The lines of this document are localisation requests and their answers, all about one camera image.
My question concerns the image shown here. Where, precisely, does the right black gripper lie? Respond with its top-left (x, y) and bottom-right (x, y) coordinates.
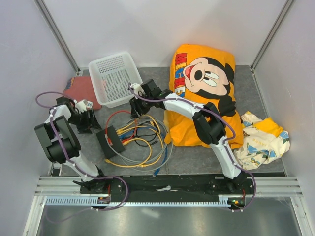
top-left (129, 93), bottom-right (154, 119)

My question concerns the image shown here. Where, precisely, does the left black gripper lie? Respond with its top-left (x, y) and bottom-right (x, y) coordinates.
top-left (67, 109), bottom-right (101, 134)

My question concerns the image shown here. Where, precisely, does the grey ethernet cable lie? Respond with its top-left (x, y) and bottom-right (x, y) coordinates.
top-left (107, 115), bottom-right (174, 173)

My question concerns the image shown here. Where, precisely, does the red ethernet cable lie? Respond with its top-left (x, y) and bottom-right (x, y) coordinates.
top-left (105, 111), bottom-right (132, 145)

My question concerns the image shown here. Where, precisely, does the black network switch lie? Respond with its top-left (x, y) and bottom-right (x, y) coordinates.
top-left (96, 125), bottom-right (125, 159)

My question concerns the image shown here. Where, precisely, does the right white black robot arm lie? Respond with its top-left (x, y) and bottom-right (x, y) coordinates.
top-left (128, 79), bottom-right (247, 194)

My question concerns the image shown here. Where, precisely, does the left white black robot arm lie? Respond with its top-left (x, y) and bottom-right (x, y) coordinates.
top-left (34, 95), bottom-right (108, 193)

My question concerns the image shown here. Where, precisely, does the folded red shirt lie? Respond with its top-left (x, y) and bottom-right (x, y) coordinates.
top-left (64, 76), bottom-right (102, 110)

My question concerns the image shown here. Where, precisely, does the white plastic basket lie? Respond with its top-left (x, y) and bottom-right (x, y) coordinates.
top-left (88, 52), bottom-right (142, 108)

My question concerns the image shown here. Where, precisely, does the orange Mickey Mouse shirt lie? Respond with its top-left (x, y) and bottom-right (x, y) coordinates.
top-left (169, 44), bottom-right (244, 149)

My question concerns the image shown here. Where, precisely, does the cream patterned cloth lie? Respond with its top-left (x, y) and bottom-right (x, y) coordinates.
top-left (233, 111), bottom-right (290, 171)

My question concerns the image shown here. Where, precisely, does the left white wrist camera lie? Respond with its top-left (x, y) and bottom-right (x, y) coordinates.
top-left (75, 99), bottom-right (93, 113)

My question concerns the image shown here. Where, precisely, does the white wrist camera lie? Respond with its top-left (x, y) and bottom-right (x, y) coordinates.
top-left (75, 99), bottom-right (93, 113)
top-left (128, 83), bottom-right (144, 95)

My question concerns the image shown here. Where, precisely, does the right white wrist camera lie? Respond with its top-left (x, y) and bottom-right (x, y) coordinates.
top-left (128, 83), bottom-right (144, 95)

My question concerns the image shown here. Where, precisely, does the black cable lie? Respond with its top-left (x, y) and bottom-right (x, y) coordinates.
top-left (120, 122), bottom-right (160, 147)

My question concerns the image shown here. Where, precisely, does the blue ethernet cable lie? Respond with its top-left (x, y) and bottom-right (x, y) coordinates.
top-left (117, 122), bottom-right (170, 177)

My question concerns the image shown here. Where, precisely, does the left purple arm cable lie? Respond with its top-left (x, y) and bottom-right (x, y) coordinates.
top-left (35, 91), bottom-right (129, 223)

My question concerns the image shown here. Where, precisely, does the yellow ethernet cable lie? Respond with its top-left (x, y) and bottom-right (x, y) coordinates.
top-left (105, 120), bottom-right (165, 169)

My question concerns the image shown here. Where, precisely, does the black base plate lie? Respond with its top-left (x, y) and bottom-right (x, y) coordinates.
top-left (73, 174), bottom-right (254, 197)

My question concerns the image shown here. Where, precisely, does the grey slotted cable duct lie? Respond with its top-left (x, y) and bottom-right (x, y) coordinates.
top-left (45, 196), bottom-right (231, 207)

